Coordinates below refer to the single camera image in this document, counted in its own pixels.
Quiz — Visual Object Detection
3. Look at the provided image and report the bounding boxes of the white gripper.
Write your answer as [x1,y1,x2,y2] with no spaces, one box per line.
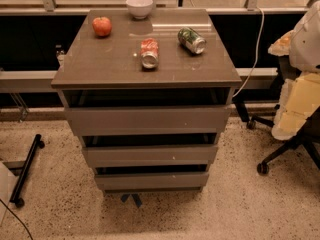
[268,30,320,140]

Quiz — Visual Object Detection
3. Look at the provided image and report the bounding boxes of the grey top drawer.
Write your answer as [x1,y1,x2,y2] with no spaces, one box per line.
[65,106,230,136]

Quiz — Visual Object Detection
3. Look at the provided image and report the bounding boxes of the grey drawer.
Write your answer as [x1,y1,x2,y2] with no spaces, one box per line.
[65,106,230,136]
[95,172,209,191]
[82,145,218,168]

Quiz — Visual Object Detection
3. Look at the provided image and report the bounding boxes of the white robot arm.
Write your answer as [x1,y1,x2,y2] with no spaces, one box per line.
[268,1,320,140]

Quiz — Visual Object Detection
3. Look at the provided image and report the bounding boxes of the grey drawer cabinet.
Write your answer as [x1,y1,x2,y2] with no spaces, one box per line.
[52,9,241,193]

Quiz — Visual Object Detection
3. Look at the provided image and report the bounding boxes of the grey middle drawer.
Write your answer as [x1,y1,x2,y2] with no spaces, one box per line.
[82,145,218,168]

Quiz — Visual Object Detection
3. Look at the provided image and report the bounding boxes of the grey bottom drawer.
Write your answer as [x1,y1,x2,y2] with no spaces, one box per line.
[95,172,209,191]

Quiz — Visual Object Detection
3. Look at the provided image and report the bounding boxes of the black office chair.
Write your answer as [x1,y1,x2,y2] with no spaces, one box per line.
[233,56,320,175]

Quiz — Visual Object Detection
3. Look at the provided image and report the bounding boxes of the green soda can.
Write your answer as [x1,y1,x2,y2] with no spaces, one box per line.
[178,27,206,55]

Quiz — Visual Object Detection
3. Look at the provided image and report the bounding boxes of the red soda can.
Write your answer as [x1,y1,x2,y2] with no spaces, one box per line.
[140,38,159,69]

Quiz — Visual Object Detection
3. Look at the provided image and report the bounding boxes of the white bowl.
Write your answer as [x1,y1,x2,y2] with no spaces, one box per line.
[126,0,153,19]

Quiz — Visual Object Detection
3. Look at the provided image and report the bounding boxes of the red apple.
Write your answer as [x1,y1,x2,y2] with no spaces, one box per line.
[92,17,112,37]

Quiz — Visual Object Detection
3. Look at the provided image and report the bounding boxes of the metal window railing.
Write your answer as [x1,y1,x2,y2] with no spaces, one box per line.
[0,0,320,17]

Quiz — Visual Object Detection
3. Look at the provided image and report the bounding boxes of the black stand leg with wheels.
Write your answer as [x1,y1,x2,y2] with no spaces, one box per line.
[10,134,45,208]

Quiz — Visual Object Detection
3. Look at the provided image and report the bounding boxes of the white cable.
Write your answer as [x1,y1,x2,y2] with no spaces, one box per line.
[232,7,266,98]

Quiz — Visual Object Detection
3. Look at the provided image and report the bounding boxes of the black floor cable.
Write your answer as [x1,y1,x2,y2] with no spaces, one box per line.
[0,198,34,240]

